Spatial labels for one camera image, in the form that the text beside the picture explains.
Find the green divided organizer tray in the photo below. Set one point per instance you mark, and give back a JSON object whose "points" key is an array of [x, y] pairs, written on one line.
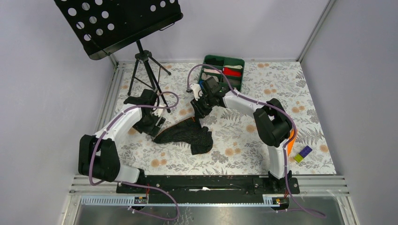
{"points": [[227, 61]]}

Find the green toy brick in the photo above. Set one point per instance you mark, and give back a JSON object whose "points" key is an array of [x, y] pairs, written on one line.
{"points": [[298, 158]]}

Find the black striped underwear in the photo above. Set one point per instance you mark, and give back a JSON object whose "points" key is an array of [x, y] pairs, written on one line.
{"points": [[189, 131]]}

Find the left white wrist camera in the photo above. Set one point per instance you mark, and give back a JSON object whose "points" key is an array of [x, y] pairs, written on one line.
{"points": [[159, 110]]}

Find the beige rolled cloth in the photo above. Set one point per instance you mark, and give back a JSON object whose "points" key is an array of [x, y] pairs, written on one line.
{"points": [[205, 76]]}

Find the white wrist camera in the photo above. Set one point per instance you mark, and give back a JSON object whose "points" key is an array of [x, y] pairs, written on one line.
{"points": [[159, 110], [196, 90]]}

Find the orange carrot toy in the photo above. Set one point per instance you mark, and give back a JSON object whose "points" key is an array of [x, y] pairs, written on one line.
{"points": [[291, 141]]}

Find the pink rolled cloth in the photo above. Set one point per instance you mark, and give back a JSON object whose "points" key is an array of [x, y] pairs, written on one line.
{"points": [[213, 71]]}

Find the purple toy brick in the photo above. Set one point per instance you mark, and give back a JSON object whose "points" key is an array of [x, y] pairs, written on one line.
{"points": [[305, 151]]}

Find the black rolled cloth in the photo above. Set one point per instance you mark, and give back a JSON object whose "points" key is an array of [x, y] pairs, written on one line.
{"points": [[215, 61]]}

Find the red rolled cloth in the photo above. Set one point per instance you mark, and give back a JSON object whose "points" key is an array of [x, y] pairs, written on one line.
{"points": [[232, 72]]}

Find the white rolled cloth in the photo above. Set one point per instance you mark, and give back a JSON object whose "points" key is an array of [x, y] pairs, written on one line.
{"points": [[239, 67]]}

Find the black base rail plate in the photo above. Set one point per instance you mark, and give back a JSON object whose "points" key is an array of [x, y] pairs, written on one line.
{"points": [[206, 189]]}

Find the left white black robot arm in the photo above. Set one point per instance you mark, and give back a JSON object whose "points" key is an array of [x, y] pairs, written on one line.
{"points": [[98, 155]]}

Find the black perforated music stand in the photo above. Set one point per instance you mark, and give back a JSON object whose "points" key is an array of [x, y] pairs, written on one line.
{"points": [[106, 26]]}

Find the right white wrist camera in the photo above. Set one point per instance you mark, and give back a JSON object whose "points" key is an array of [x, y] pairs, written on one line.
{"points": [[196, 90]]}

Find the floral patterned table mat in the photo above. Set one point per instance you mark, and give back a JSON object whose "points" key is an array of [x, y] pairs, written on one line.
{"points": [[237, 148]]}

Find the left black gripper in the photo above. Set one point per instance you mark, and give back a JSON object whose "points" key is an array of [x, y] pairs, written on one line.
{"points": [[153, 128]]}

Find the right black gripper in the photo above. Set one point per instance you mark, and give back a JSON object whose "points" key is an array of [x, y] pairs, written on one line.
{"points": [[200, 112]]}

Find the grey rolled cloth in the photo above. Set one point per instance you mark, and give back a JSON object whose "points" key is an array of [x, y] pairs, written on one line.
{"points": [[231, 81]]}

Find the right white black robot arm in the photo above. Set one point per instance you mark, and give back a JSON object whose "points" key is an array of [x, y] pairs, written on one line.
{"points": [[274, 127]]}

